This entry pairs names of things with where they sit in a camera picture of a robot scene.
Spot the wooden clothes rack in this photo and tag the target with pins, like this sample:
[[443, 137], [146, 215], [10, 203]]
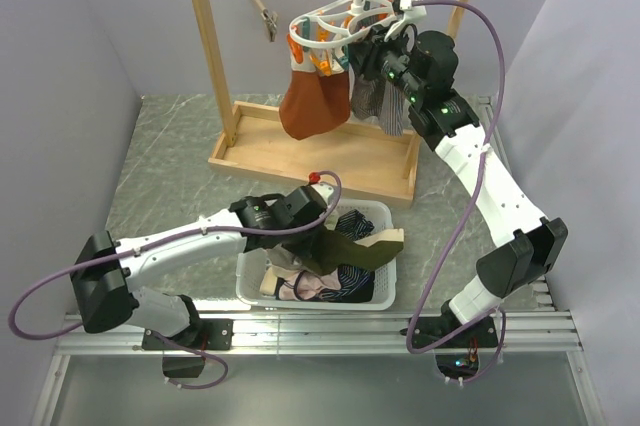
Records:
[[253, 142]]

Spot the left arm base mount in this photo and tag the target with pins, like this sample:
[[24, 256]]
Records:
[[186, 354]]

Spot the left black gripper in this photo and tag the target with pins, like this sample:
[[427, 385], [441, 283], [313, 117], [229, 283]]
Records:
[[304, 248]]

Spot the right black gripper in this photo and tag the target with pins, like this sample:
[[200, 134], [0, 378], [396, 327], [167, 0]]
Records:
[[364, 55]]

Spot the grey striped underwear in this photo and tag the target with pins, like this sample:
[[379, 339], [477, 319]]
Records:
[[378, 98]]

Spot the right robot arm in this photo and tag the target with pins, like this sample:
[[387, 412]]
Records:
[[527, 242]]

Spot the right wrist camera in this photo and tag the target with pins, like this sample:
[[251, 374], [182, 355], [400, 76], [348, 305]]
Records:
[[406, 12]]

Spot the beige underwear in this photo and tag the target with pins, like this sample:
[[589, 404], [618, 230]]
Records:
[[284, 263]]

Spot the white plastic laundry basket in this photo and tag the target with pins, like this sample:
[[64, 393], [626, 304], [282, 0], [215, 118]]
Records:
[[251, 268]]

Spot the orange white underwear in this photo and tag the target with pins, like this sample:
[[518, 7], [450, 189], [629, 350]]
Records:
[[317, 99]]

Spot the olive green underwear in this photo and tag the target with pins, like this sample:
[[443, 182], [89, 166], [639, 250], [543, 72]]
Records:
[[331, 249]]

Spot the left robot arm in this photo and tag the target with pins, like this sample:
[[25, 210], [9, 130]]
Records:
[[112, 284]]

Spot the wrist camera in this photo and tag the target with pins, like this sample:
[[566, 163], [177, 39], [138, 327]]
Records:
[[322, 189], [406, 12]]

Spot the white round clip hanger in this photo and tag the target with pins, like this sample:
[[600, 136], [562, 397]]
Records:
[[332, 27]]

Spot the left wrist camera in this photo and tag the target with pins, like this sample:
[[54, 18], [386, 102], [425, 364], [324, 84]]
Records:
[[322, 189]]

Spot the pink underwear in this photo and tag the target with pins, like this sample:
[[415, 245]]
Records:
[[297, 285]]

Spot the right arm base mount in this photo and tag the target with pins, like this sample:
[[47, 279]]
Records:
[[465, 356]]

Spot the aluminium rail frame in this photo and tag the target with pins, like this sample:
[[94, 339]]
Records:
[[348, 366]]

